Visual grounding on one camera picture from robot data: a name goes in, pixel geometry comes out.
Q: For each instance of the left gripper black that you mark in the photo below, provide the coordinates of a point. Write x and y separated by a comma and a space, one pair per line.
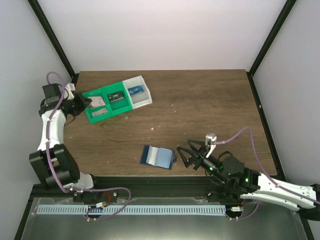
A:
77, 102

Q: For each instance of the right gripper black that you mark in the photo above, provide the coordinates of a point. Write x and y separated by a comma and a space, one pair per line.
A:
198, 158

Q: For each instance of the white pink patterned card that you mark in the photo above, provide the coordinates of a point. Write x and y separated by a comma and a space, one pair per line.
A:
96, 101

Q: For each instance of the blue card holder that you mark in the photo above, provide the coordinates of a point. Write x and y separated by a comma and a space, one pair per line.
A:
158, 157

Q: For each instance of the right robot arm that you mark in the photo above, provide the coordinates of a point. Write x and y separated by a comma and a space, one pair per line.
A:
235, 182

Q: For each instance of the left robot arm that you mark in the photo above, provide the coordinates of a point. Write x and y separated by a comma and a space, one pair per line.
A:
52, 163

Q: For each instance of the black card stack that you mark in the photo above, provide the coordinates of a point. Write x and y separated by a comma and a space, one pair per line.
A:
115, 96

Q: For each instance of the blue card stack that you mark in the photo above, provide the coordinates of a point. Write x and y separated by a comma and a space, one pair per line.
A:
135, 90

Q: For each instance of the left green bin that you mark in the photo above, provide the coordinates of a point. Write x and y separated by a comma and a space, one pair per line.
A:
88, 110

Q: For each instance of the green bin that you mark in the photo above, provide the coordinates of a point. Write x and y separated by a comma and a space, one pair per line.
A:
88, 110
121, 106

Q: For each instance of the middle green bin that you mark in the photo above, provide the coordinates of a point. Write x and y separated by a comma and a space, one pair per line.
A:
121, 106

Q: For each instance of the white bin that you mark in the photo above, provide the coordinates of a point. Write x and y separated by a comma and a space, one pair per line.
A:
139, 100

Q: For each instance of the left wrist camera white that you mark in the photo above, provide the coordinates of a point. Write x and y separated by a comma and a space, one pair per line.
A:
69, 91

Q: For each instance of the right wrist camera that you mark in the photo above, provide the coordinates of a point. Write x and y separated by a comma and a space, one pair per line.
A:
210, 141

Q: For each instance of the black aluminium frame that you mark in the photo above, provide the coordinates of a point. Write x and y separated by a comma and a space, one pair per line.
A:
169, 188

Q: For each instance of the light blue cable duct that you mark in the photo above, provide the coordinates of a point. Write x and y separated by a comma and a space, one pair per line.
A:
201, 210

